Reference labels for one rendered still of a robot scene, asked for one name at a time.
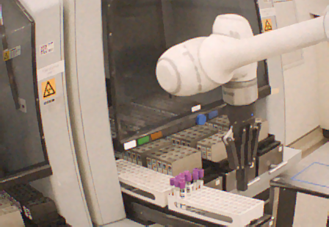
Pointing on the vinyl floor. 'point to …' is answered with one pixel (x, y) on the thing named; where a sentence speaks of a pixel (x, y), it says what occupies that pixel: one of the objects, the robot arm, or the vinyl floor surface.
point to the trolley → (303, 178)
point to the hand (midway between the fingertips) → (242, 178)
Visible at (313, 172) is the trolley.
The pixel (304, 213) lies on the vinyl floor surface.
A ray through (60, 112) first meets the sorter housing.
